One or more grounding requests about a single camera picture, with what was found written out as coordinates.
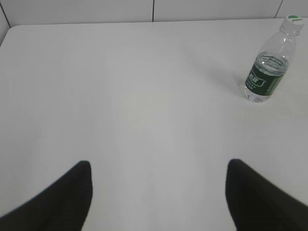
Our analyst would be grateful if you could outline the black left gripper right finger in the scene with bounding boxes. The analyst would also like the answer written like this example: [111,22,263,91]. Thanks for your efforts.
[225,159,308,231]

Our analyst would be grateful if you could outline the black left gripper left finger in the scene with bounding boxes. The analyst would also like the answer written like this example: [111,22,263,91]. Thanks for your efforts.
[0,161,93,231]

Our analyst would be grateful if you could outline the clear green-label water bottle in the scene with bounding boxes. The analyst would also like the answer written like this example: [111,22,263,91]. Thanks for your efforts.
[240,29,297,103]

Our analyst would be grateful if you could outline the white green bottle cap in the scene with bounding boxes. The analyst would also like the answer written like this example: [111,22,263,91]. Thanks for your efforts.
[280,15,304,36]

